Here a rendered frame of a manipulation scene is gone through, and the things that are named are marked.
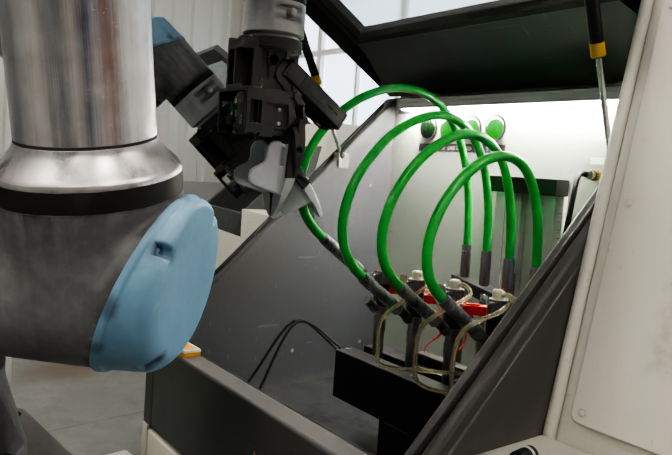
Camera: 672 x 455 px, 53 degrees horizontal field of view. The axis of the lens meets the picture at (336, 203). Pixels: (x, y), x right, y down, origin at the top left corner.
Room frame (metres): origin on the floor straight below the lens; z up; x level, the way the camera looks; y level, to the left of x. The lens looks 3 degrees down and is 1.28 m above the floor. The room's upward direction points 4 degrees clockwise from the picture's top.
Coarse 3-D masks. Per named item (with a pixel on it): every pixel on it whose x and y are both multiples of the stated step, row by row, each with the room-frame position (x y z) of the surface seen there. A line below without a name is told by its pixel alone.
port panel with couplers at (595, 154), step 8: (592, 144) 1.13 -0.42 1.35; (600, 144) 1.12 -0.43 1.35; (592, 152) 1.13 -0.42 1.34; (600, 152) 1.11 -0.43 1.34; (592, 160) 1.12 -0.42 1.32; (600, 160) 1.11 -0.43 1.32; (584, 168) 1.14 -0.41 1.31; (592, 168) 1.12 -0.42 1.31; (600, 168) 1.11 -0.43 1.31; (592, 176) 1.10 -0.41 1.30; (600, 176) 1.11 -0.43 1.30; (584, 184) 1.13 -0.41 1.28; (592, 184) 1.12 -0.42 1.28; (584, 192) 1.13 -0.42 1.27; (592, 192) 1.12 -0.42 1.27; (584, 200) 1.13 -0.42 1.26
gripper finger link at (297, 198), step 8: (296, 184) 0.97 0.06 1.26; (296, 192) 0.98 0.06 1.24; (304, 192) 0.98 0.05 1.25; (312, 192) 0.98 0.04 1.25; (288, 200) 0.97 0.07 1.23; (296, 200) 0.97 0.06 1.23; (304, 200) 0.98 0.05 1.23; (312, 200) 0.98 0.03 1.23; (280, 208) 0.96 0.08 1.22; (288, 208) 0.97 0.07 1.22; (296, 208) 0.97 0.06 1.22; (312, 208) 1.00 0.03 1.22; (320, 208) 0.99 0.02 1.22; (320, 216) 1.00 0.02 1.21
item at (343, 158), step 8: (304, 32) 1.37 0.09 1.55; (304, 40) 1.37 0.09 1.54; (304, 48) 1.38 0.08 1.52; (304, 56) 1.39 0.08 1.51; (312, 56) 1.39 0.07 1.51; (312, 64) 1.39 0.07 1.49; (312, 72) 1.39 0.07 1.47; (320, 80) 1.40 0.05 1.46; (336, 136) 1.43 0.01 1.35; (336, 144) 1.43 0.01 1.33; (344, 160) 1.44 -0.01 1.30
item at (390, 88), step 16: (368, 96) 1.07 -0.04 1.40; (432, 96) 1.15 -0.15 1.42; (464, 144) 1.20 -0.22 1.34; (304, 160) 1.00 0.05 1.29; (464, 160) 1.21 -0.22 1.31; (464, 192) 1.22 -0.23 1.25; (304, 208) 1.00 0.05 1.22; (464, 208) 1.23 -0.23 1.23; (464, 224) 1.23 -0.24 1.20; (320, 240) 1.03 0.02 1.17; (464, 240) 1.23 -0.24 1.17
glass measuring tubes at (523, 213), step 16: (496, 176) 1.24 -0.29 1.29; (512, 176) 1.21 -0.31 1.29; (528, 192) 1.18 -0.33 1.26; (544, 192) 1.15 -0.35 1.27; (560, 192) 1.14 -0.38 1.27; (496, 208) 1.24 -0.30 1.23; (528, 208) 1.18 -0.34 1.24; (544, 208) 1.16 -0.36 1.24; (560, 208) 1.16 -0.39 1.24; (496, 224) 1.24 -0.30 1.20; (528, 224) 1.18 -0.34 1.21; (544, 224) 1.16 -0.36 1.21; (560, 224) 1.16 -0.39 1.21; (496, 240) 1.24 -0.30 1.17; (528, 240) 1.18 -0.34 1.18; (544, 240) 1.15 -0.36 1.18; (496, 256) 1.24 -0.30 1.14; (528, 256) 1.18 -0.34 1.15; (544, 256) 1.15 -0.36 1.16; (496, 272) 1.24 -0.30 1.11; (528, 272) 1.18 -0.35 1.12; (496, 288) 1.24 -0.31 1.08
